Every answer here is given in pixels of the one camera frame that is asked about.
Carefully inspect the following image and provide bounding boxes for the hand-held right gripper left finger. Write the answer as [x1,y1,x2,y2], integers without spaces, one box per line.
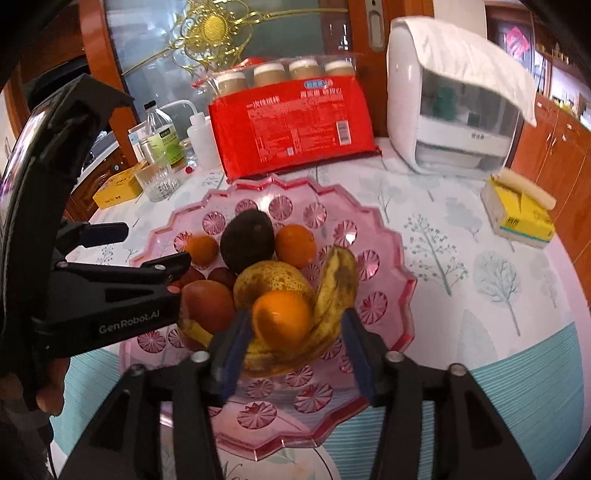
[60,310,254,480]

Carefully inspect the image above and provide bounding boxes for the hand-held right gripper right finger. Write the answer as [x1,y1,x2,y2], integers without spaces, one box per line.
[341,308,536,480]

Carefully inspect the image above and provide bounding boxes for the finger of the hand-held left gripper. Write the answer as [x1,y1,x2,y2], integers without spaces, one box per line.
[54,250,193,297]
[61,222,130,253]

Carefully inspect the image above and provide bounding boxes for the orange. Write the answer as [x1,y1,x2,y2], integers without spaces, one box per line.
[275,223,318,270]
[184,235,221,269]
[251,290,313,350]

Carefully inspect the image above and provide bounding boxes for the red-orange round fruit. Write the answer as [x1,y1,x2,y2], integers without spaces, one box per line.
[177,280,236,352]

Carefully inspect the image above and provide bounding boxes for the spotted yellow banana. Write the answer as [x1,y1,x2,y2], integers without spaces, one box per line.
[178,246,359,377]

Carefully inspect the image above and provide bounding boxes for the yellow brown-spotted fruit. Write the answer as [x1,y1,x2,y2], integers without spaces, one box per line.
[232,260,315,308]

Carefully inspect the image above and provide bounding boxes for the pink glass fruit bowl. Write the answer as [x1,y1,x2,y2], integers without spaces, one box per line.
[119,174,419,462]

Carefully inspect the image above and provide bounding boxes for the dark avocado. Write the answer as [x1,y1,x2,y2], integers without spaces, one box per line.
[219,209,276,277]

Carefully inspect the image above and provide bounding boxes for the white round plate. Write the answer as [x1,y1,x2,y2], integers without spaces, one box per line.
[221,442,343,480]

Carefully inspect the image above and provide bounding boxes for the person's left forearm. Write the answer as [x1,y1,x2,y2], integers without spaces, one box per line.
[0,392,52,480]

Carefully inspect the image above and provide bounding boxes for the person's left hand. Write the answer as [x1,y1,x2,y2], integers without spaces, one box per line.
[34,356,71,416]

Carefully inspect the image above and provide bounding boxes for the flat yellow box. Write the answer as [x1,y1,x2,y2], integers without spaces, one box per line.
[92,167,142,210]

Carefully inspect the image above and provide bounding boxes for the wooden kitchen cabinet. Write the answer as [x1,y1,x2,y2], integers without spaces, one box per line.
[65,148,134,222]

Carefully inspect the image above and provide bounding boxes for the clear drinking glass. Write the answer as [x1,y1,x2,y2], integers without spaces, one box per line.
[133,161,179,203]

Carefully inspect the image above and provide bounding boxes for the clear bottle with green label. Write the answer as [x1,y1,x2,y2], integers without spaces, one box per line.
[138,101,180,169]

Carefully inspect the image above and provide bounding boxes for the tree-print tablecloth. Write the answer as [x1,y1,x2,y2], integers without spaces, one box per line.
[60,134,591,370]

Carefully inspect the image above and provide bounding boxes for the white squeeze bottle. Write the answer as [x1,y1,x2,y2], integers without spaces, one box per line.
[187,99,221,169]

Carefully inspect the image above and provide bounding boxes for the teal placemat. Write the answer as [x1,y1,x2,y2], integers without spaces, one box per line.
[59,318,591,480]

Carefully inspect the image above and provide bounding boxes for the glass jar with beige lid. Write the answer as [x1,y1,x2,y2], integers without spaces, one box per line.
[215,69,250,96]
[288,58,322,80]
[252,62,285,88]
[324,59,356,77]

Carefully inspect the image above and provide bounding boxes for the red plastic package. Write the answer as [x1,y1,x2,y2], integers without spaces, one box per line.
[207,76,380,181]

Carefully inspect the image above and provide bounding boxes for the yellow tissue box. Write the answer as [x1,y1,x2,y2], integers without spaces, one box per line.
[479,167,557,250]

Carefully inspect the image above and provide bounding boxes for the glass door with gold ornament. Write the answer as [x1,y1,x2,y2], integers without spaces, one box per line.
[102,0,352,116]

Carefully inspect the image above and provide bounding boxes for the white countertop appliance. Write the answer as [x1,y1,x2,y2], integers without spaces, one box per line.
[386,17,523,175]

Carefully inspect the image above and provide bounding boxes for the wooden side cabinet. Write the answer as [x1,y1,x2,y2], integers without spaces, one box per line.
[512,104,591,274]

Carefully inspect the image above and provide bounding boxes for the white cloth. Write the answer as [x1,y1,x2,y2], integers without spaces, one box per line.
[392,15,539,128]

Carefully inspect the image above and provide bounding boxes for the silver door handle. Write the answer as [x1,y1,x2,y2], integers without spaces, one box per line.
[366,0,384,52]

